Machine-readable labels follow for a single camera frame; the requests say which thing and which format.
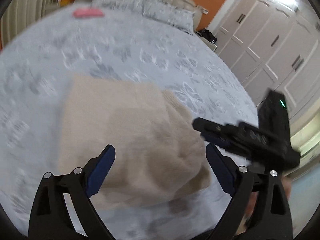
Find beige sweater with black hearts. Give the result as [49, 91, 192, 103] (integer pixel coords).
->
[58, 74, 211, 210]

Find right hand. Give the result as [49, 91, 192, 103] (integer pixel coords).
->
[236, 176, 292, 235]

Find right bedside table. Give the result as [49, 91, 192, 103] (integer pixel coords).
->
[195, 31, 217, 52]

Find white wardrobe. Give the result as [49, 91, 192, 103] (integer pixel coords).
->
[208, 0, 319, 123]

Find black items on bedside table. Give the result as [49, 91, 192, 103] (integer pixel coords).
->
[196, 28, 217, 43]

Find right floral pillow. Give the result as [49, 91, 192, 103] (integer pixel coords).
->
[143, 0, 195, 34]

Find floral pillow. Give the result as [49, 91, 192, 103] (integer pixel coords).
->
[91, 0, 144, 14]
[143, 0, 195, 34]

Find blue floral bed cover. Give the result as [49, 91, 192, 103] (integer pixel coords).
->
[1, 3, 258, 239]

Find left floral pillow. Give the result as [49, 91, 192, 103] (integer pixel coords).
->
[91, 0, 144, 14]

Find pink folded garment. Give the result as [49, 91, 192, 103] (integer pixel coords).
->
[72, 8, 105, 18]

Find cream curtain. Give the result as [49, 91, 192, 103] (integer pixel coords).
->
[1, 0, 56, 47]

